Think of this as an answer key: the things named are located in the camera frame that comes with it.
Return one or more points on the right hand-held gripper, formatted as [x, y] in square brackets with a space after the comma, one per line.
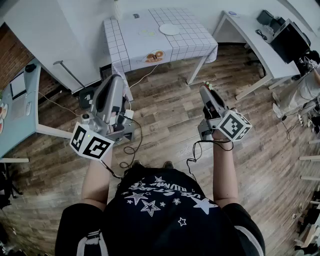
[233, 126]

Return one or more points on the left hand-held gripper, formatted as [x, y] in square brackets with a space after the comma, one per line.
[105, 105]

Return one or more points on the white round plate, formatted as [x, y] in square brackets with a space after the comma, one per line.
[169, 29]

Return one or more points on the person's left forearm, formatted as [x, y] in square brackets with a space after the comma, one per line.
[96, 180]

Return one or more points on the person's right forearm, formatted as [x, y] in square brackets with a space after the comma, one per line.
[225, 175]

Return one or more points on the plate of food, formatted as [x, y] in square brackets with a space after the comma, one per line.
[3, 110]
[1, 125]

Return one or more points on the black floor device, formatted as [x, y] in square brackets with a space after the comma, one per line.
[86, 98]

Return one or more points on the white power adapter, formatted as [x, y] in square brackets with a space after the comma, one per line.
[129, 113]

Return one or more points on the grey metal cane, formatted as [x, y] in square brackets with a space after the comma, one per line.
[71, 75]

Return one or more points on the person's left shoe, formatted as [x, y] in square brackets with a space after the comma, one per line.
[136, 164]

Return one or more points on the person's shoe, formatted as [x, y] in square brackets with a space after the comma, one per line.
[168, 164]
[136, 164]

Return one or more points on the person's right shoe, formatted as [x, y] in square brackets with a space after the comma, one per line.
[168, 164]

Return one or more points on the white computer mouse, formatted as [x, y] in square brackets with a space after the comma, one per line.
[28, 108]

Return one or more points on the white office desk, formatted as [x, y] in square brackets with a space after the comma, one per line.
[252, 45]

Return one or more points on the black computer mouse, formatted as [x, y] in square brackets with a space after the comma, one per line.
[30, 67]

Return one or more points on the teal desk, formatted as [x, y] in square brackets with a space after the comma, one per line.
[22, 130]

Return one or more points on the silver laptop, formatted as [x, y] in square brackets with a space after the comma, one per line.
[18, 86]

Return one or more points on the small black tag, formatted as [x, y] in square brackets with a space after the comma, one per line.
[136, 15]

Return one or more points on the black computer tower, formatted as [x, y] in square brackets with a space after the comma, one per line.
[290, 42]

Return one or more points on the blue computer mouse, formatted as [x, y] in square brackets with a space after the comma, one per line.
[232, 13]

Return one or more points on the black desktop box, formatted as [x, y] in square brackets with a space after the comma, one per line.
[265, 16]

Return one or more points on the black star print T-shirt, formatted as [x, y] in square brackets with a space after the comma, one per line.
[162, 225]

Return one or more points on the black stand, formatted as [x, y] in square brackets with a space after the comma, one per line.
[7, 185]

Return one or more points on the white table frame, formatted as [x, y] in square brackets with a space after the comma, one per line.
[197, 70]

